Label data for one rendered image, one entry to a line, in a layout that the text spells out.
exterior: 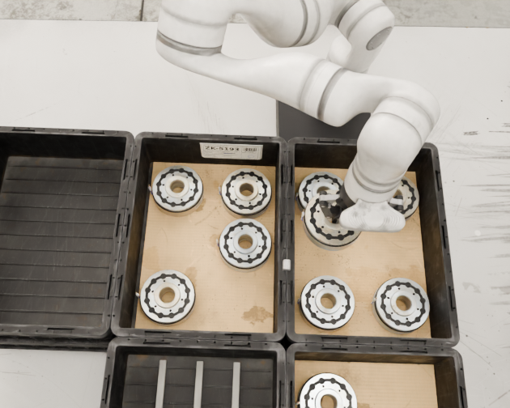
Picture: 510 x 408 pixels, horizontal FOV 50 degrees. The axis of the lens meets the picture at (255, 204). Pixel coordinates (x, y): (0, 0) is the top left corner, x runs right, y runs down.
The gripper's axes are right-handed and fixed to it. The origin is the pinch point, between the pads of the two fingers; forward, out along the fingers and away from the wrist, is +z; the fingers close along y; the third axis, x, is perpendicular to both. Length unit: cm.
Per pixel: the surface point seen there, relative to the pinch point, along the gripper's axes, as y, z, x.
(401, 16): -42, 102, -137
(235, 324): 19.3, 16.9, 16.1
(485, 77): -41, 31, -54
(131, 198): 40.0, 6.9, -4.2
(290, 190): 10.4, 7.2, -7.9
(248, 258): 17.6, 13.8, 4.0
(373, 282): -7.3, 17.2, 6.4
